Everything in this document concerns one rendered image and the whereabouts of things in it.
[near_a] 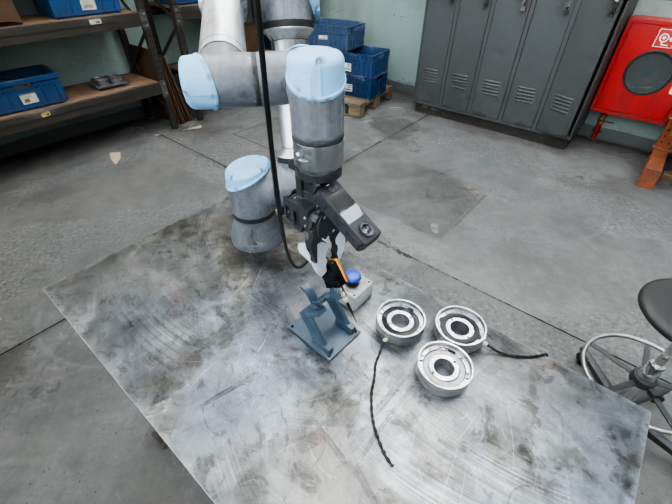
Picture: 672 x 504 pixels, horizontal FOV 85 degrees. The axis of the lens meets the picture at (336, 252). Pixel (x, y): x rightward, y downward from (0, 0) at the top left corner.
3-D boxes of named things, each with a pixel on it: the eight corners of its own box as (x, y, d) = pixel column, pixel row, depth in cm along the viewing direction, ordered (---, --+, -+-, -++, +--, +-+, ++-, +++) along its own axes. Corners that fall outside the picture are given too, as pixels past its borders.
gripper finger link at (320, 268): (304, 263, 70) (306, 222, 65) (327, 278, 67) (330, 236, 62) (292, 270, 68) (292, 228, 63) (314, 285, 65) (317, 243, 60)
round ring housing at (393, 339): (392, 303, 87) (393, 291, 84) (431, 326, 82) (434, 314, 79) (365, 331, 81) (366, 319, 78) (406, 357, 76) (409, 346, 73)
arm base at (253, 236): (221, 238, 106) (213, 209, 100) (261, 215, 115) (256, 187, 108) (255, 260, 99) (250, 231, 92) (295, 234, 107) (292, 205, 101)
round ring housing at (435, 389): (457, 411, 67) (462, 400, 64) (405, 382, 71) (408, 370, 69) (475, 368, 74) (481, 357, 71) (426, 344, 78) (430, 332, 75)
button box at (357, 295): (372, 294, 89) (373, 280, 86) (354, 311, 85) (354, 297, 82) (346, 279, 93) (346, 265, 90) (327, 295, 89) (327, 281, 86)
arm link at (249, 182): (231, 198, 104) (222, 153, 95) (279, 193, 106) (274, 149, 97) (230, 222, 95) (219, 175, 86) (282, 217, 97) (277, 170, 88)
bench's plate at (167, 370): (645, 417, 68) (651, 411, 67) (547, 918, 33) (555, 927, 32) (237, 196, 127) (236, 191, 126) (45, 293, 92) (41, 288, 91)
